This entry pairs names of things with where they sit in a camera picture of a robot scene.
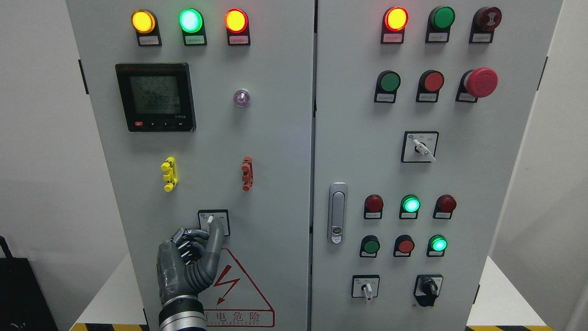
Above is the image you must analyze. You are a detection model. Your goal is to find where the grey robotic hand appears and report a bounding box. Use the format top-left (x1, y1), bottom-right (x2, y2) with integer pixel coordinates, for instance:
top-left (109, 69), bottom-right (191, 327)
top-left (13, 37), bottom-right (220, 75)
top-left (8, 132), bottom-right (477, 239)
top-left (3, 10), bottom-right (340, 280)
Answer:
top-left (156, 218), bottom-right (225, 305)

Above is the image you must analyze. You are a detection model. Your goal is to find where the white-handled rotary switch door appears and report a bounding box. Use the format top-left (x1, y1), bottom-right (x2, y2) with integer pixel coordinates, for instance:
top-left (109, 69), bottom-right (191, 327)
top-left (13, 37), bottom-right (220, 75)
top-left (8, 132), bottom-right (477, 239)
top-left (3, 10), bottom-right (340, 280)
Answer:
top-left (198, 209), bottom-right (231, 237)

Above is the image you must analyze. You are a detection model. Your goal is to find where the red electric hazard warning sign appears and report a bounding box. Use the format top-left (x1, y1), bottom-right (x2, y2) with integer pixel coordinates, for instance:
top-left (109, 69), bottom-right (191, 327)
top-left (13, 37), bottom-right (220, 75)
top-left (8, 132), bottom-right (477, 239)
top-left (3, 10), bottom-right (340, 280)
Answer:
top-left (198, 248), bottom-right (275, 328)

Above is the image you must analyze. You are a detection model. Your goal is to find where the yellow test terminal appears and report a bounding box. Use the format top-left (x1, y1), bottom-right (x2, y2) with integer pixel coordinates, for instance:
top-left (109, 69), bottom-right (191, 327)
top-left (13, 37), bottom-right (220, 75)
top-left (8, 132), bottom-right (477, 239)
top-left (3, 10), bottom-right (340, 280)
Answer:
top-left (160, 156), bottom-right (178, 192)

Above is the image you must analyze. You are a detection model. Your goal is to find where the red test terminal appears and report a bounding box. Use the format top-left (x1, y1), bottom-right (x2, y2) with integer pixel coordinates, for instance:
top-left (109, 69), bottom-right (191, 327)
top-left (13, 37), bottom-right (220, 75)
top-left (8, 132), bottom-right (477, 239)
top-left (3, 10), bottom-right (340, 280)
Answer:
top-left (241, 157), bottom-right (254, 191)

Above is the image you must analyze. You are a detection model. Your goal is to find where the grey left cabinet door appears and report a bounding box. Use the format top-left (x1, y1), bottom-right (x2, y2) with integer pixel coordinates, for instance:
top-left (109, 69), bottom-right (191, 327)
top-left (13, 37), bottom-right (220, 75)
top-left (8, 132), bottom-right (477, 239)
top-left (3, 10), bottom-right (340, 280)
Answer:
top-left (67, 0), bottom-right (314, 331)

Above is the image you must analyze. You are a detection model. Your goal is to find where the grey cabinet door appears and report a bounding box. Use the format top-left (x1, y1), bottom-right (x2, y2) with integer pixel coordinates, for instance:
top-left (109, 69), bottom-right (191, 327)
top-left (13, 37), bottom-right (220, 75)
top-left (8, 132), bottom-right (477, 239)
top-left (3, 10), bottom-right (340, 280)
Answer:
top-left (67, 0), bottom-right (314, 331)
top-left (311, 0), bottom-right (562, 331)

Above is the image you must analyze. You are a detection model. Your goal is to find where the black bag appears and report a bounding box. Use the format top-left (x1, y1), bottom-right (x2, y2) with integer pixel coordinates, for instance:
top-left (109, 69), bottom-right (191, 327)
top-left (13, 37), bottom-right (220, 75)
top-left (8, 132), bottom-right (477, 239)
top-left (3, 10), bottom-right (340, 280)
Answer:
top-left (0, 237), bottom-right (57, 331)

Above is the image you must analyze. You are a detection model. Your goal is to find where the black digital power meter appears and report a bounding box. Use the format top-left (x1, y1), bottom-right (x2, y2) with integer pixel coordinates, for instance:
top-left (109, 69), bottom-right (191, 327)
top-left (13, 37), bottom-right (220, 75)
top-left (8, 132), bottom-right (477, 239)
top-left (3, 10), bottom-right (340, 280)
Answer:
top-left (115, 63), bottom-right (197, 132)

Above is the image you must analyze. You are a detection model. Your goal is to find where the small purple clear lamp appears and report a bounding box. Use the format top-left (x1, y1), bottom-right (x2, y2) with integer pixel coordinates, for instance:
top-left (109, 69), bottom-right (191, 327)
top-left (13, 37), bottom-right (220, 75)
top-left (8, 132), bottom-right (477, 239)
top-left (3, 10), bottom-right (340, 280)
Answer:
top-left (233, 89), bottom-right (251, 108)

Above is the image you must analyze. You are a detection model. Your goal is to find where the dark red indicator light left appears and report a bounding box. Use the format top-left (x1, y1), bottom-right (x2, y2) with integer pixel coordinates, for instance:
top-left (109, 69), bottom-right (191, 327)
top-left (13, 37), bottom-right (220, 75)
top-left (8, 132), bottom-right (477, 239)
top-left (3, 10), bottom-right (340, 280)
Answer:
top-left (363, 194), bottom-right (384, 220)

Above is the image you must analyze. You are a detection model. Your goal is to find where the dark red indicator light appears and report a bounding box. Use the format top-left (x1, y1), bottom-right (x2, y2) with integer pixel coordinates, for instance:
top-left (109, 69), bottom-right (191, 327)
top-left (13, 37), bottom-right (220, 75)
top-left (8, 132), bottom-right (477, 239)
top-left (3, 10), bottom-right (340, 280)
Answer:
top-left (433, 194), bottom-right (457, 220)
top-left (363, 194), bottom-right (384, 220)

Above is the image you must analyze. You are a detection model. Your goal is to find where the red push button lower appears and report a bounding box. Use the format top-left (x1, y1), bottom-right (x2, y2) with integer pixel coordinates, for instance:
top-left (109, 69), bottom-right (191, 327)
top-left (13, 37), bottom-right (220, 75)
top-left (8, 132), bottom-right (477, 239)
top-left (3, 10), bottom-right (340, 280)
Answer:
top-left (393, 234), bottom-right (415, 257)

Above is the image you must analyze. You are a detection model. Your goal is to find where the red push button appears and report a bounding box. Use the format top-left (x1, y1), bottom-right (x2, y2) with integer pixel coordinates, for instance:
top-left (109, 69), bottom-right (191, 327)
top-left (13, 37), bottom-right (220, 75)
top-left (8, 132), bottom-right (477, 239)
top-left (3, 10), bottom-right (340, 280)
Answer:
top-left (416, 70), bottom-right (445, 103)
top-left (393, 234), bottom-right (415, 257)

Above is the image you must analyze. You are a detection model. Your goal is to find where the green lit indicator middle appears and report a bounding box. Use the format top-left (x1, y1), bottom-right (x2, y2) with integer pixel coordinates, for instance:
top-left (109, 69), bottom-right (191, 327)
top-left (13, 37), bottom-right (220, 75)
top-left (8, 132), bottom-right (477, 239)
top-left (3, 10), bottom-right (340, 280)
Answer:
top-left (399, 194), bottom-right (420, 220)

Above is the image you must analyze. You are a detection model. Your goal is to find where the green lit indicator light left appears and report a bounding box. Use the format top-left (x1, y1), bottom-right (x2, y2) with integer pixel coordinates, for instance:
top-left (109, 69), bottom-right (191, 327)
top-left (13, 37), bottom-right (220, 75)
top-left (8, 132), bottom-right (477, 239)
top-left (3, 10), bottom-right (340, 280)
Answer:
top-left (178, 8), bottom-right (207, 46)

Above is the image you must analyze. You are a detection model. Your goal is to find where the yellow indicator light top left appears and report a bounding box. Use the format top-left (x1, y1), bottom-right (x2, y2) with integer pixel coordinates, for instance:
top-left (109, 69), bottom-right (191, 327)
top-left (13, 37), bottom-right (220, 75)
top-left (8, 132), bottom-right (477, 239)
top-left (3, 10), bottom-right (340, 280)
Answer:
top-left (131, 9), bottom-right (162, 46)

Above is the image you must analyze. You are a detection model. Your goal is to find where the red-orange indicator light left door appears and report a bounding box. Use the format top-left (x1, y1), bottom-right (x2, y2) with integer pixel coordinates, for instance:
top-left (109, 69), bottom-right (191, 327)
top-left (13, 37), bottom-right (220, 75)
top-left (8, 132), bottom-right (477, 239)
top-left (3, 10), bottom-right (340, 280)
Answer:
top-left (225, 8), bottom-right (250, 46)

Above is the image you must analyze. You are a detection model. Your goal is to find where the green lit push button lower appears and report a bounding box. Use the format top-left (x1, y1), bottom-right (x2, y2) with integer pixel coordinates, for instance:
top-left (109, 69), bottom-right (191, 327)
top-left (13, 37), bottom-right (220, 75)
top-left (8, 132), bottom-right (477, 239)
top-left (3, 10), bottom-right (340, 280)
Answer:
top-left (426, 234), bottom-right (448, 257)

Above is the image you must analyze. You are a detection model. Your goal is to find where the dark red indicator light right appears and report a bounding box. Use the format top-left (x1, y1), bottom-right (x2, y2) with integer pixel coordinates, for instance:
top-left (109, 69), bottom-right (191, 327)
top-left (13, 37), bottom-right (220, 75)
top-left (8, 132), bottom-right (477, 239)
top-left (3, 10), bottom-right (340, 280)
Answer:
top-left (433, 194), bottom-right (457, 220)

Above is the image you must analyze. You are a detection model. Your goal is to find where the green push button upper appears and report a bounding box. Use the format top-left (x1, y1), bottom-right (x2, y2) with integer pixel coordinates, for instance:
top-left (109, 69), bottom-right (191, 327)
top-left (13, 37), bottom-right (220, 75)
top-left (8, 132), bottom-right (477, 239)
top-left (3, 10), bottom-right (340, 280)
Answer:
top-left (373, 70), bottom-right (401, 103)

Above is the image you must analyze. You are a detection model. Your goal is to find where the grey right cabinet door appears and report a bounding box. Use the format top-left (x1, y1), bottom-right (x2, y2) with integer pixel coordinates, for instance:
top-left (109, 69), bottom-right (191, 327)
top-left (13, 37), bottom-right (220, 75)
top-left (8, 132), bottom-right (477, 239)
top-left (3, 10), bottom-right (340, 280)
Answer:
top-left (311, 0), bottom-right (562, 331)

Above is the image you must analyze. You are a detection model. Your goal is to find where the red push button upper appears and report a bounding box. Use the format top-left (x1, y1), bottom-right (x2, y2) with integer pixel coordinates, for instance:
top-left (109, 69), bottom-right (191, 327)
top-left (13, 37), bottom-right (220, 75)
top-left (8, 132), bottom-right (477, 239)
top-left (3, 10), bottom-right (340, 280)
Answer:
top-left (416, 70), bottom-right (445, 103)

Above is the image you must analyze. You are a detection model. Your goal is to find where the white platform base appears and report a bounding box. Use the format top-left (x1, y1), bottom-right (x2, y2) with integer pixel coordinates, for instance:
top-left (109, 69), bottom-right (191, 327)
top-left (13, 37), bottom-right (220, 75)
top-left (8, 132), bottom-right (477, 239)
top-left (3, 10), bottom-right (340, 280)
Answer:
top-left (71, 255), bottom-right (552, 331)

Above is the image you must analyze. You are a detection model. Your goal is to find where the red lit indicator light right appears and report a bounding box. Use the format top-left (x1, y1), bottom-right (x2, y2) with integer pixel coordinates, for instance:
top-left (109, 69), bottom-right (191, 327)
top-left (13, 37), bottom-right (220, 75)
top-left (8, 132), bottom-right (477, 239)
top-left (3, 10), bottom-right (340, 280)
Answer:
top-left (380, 6), bottom-right (409, 44)

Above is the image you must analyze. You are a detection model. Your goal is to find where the red emergency stop mushroom button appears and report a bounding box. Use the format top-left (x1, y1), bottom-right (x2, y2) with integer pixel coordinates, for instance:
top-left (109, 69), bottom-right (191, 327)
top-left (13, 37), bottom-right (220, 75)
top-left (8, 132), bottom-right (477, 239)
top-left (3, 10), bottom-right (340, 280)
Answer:
top-left (455, 67), bottom-right (498, 103)

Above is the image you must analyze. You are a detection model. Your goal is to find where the green unlit indicator top right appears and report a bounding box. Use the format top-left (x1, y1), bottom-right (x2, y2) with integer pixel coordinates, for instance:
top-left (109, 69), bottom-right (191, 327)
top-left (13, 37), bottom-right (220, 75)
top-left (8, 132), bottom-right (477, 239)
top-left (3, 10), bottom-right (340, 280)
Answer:
top-left (425, 6), bottom-right (456, 43)

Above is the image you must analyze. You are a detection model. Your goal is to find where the dark red buzzer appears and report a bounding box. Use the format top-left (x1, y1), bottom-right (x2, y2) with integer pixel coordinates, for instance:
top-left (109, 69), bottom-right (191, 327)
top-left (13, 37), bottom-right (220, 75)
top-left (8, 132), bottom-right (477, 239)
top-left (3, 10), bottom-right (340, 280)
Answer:
top-left (469, 6), bottom-right (502, 44)

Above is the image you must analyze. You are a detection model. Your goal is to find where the chrome cabinet door handle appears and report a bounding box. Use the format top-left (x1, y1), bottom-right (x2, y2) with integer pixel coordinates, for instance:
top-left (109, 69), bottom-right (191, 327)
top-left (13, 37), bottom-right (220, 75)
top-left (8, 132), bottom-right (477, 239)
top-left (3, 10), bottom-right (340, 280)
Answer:
top-left (327, 182), bottom-right (347, 245)

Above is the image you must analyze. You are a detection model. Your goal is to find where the white-handled rotary switch lower right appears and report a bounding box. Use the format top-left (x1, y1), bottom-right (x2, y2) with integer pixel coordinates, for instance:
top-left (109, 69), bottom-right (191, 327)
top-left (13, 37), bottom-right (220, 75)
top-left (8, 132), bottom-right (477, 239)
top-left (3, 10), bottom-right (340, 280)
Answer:
top-left (351, 274), bottom-right (380, 303)

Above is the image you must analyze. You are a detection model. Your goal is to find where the white-handled rotary switch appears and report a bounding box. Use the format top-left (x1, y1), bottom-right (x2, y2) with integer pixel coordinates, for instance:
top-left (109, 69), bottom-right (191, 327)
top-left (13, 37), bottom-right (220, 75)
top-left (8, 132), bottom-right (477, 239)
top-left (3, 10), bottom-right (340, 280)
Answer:
top-left (401, 131), bottom-right (439, 163)
top-left (351, 274), bottom-right (380, 303)

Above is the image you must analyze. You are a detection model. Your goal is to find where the black knob selector switch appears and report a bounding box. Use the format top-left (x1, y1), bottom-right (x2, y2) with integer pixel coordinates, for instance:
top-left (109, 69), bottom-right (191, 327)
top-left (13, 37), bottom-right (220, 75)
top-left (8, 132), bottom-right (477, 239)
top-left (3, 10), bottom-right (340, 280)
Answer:
top-left (413, 274), bottom-right (443, 307)

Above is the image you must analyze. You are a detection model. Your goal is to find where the white-handled rotary switch upper right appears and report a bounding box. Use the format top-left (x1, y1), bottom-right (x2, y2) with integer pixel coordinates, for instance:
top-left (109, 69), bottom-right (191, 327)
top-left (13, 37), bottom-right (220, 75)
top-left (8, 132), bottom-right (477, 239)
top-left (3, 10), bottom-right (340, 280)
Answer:
top-left (401, 131), bottom-right (439, 163)

